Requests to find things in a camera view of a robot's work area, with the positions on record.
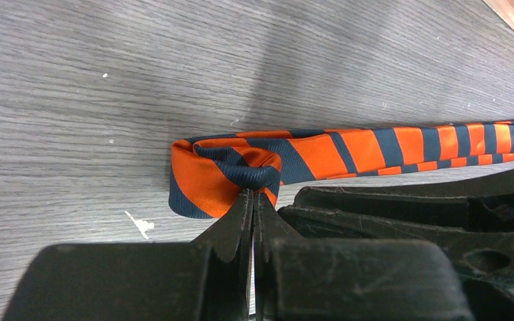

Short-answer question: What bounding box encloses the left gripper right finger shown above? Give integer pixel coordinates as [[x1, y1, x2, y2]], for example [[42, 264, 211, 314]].
[[253, 193, 474, 320]]

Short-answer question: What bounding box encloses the orange navy striped tie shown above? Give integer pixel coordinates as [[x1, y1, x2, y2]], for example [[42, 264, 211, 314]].
[[169, 120, 514, 219]]

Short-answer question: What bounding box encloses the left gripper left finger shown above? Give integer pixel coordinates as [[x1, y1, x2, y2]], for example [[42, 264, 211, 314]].
[[3, 190, 254, 320]]

